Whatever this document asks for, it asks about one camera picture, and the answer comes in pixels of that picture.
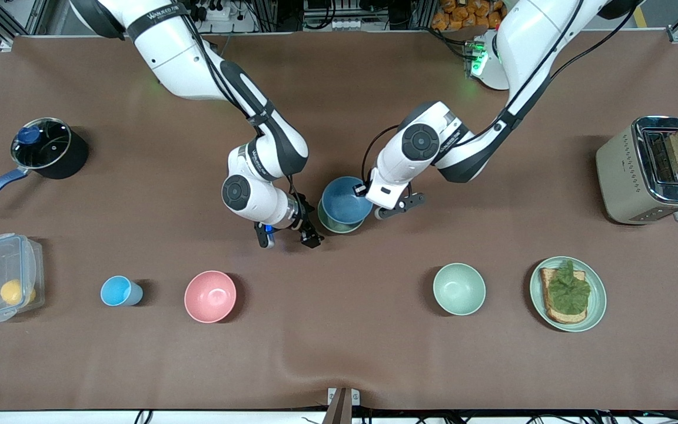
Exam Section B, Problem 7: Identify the glass lid with blue knob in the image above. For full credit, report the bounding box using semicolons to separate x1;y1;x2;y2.
11;118;72;170

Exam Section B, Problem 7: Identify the pink bowl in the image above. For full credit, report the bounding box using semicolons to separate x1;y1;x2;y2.
184;270;237;324

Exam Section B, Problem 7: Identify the brown table cloth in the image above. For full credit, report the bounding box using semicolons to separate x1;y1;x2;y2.
0;32;678;412

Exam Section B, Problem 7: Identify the black pot with blue handle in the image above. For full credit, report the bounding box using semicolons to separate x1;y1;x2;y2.
0;117;89;214

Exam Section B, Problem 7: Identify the orange snack bag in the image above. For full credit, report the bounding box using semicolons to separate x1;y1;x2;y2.
432;0;503;31

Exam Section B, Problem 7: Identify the toasted bread slice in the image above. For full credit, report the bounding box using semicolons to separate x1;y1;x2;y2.
539;268;588;324

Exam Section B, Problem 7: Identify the blue bowl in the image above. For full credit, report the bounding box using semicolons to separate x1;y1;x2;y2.
321;176;374;226

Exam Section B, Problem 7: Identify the green lettuce leaf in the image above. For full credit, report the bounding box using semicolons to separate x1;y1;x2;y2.
546;260;591;316

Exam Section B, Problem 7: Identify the green plate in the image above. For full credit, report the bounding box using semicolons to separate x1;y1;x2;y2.
530;256;607;333

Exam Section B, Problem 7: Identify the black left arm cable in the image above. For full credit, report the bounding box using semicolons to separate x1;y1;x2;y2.
363;0;640;184

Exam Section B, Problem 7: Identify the metal table clamp bracket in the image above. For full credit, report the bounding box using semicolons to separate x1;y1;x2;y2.
327;387;361;424

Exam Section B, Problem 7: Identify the yellow lemon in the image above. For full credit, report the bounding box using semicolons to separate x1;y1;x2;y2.
0;279;36;306

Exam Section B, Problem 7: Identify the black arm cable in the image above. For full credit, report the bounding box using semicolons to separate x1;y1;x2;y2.
363;0;640;184
180;0;311;231

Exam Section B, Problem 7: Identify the blue cup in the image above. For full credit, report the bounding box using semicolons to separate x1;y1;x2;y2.
100;276;144;307

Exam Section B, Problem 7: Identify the green bowl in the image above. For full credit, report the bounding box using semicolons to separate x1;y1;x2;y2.
433;263;487;316
317;200;369;234

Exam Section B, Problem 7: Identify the white power strip with plugs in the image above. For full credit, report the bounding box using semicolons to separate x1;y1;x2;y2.
195;0;234;21

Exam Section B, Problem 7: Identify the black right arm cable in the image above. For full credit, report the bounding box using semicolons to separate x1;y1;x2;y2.
180;0;311;231

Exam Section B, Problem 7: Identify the silver toaster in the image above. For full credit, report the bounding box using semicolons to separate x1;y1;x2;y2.
596;115;678;226

